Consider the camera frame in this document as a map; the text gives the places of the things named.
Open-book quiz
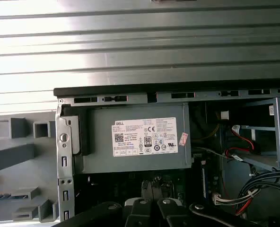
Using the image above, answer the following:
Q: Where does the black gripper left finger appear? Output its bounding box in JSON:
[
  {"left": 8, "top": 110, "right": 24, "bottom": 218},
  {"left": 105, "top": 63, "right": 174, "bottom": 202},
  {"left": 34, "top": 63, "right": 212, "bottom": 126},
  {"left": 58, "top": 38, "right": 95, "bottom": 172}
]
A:
[{"left": 51, "top": 198, "right": 155, "bottom": 227}]

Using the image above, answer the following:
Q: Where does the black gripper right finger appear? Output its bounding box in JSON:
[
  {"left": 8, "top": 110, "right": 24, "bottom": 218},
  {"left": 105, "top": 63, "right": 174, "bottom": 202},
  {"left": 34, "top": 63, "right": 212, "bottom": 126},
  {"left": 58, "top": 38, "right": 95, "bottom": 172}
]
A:
[{"left": 156, "top": 198, "right": 271, "bottom": 227}]

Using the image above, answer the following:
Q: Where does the blue RAM stick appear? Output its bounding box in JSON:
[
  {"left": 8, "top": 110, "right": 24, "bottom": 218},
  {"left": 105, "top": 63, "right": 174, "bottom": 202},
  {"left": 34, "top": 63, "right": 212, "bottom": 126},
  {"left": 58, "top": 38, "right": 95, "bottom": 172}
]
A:
[{"left": 201, "top": 164, "right": 207, "bottom": 199}]

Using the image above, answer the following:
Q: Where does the grey power supply unit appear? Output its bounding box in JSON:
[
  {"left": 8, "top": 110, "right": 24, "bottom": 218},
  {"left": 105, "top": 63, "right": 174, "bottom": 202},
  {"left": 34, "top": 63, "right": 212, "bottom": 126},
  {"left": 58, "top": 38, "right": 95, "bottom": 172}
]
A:
[{"left": 72, "top": 104, "right": 193, "bottom": 175}]

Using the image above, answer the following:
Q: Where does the grey parts rack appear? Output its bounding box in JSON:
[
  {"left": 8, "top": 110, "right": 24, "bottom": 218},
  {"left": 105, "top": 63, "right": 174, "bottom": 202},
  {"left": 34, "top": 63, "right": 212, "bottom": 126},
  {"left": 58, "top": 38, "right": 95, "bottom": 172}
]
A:
[{"left": 0, "top": 111, "right": 60, "bottom": 223}]

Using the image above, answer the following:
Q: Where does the black PC case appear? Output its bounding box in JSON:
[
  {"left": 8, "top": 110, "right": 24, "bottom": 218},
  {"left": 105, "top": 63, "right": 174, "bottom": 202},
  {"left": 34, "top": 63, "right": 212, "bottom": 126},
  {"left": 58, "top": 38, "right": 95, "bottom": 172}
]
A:
[{"left": 53, "top": 82, "right": 280, "bottom": 227}]

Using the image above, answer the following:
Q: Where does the black cable bundle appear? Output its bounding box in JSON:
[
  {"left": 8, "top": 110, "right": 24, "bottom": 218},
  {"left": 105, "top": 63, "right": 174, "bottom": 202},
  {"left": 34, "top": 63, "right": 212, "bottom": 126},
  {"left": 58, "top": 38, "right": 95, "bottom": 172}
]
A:
[{"left": 212, "top": 170, "right": 280, "bottom": 217}]

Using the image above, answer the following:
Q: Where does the red cable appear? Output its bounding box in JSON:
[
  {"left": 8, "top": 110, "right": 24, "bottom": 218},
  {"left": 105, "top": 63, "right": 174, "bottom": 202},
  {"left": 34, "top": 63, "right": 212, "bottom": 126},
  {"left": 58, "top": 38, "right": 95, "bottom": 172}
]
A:
[{"left": 224, "top": 127, "right": 255, "bottom": 158}]

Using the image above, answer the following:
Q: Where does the yellow wire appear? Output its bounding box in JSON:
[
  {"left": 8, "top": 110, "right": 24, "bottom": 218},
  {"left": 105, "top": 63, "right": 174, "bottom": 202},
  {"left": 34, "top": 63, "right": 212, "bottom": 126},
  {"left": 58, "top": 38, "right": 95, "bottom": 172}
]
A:
[{"left": 191, "top": 117, "right": 220, "bottom": 143}]

